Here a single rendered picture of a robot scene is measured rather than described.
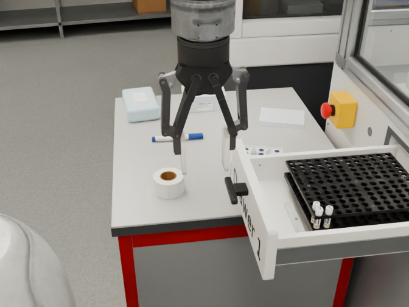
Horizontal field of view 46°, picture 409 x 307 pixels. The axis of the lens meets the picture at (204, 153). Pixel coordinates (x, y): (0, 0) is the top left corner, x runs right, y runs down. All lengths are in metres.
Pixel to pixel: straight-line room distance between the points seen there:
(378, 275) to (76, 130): 2.15
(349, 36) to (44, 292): 0.99
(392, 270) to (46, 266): 0.83
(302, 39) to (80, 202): 1.30
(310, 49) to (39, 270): 1.36
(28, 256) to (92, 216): 1.81
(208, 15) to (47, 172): 2.08
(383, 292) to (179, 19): 0.82
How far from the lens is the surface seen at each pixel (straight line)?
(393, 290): 1.18
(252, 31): 1.61
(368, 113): 1.18
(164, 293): 1.21
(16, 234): 0.49
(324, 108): 1.23
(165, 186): 1.07
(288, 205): 0.95
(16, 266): 0.47
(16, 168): 2.73
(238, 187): 0.88
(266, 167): 1.01
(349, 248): 0.87
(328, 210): 0.85
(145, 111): 1.39
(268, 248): 0.79
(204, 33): 0.66
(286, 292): 1.28
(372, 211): 0.89
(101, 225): 2.23
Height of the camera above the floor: 1.43
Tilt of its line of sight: 32 degrees down
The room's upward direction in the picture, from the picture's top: straight up
